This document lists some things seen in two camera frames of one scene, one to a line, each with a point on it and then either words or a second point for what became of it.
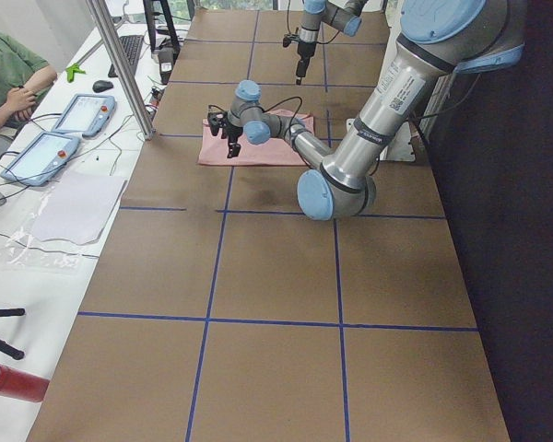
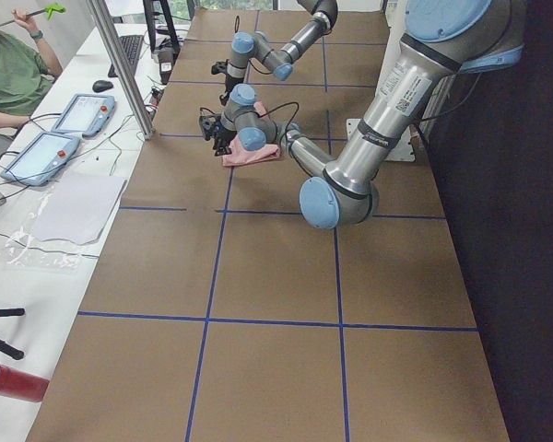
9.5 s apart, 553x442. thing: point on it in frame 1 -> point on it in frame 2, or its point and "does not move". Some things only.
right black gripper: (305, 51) -> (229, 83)
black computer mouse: (100, 86) does not move
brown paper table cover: (219, 311) does not move
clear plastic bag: (28, 251) does not move
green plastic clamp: (71, 70) -> (50, 9)
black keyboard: (131, 45) does not move
